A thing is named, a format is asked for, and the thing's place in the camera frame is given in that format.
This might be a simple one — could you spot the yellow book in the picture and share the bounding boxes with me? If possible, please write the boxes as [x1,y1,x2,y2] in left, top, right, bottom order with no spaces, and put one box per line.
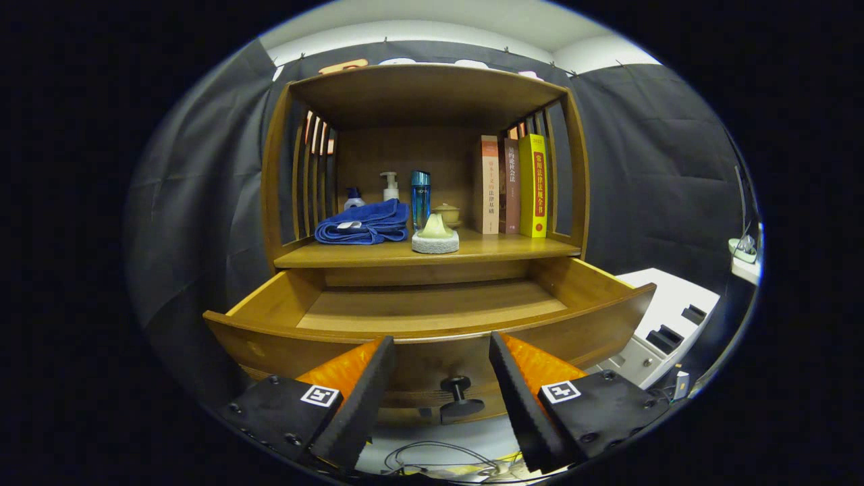
[518,133,548,238]

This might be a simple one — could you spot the black floor cable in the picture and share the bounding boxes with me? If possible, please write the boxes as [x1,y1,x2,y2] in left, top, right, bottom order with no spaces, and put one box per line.
[383,441,504,477]

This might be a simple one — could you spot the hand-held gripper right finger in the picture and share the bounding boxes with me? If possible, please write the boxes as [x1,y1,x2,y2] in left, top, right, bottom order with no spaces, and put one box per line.
[489,331,670,473]

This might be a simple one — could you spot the blue glass bottle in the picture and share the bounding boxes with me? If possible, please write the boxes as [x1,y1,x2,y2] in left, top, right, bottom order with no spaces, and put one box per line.
[410,169,432,230]

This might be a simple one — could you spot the blue folded towel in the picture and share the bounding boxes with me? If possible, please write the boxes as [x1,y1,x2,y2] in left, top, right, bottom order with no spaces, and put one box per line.
[314,198,410,246]

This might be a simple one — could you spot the wooden cabinet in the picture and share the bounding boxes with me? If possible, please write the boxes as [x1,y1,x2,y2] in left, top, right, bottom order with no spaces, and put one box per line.
[262,63,591,427]

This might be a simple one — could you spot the brown book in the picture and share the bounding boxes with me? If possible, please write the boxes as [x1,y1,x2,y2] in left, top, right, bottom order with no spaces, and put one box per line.
[498,138,522,235]

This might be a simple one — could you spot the pale green scrubbing brush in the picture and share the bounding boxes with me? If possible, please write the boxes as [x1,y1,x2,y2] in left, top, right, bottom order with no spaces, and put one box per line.
[411,213,460,255]

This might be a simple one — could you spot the wooden drawer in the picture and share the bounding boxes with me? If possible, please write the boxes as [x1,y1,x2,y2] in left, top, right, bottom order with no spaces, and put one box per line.
[202,256,657,425]

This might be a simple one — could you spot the white drawer unit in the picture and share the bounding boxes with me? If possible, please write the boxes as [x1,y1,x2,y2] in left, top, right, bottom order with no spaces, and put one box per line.
[587,268,722,391]

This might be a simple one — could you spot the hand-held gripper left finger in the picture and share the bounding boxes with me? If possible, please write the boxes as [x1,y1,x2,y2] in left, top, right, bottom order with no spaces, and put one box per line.
[217,335,397,472]

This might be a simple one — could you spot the wooden countertop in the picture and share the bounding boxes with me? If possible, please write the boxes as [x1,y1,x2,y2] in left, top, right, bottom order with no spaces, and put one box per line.
[273,226,583,269]

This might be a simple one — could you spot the small white device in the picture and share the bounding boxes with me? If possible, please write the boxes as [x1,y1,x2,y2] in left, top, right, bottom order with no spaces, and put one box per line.
[728,233,760,265]

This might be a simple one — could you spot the orange and white book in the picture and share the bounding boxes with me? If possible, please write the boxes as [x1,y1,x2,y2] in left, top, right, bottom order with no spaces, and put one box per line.
[472,135,501,235]

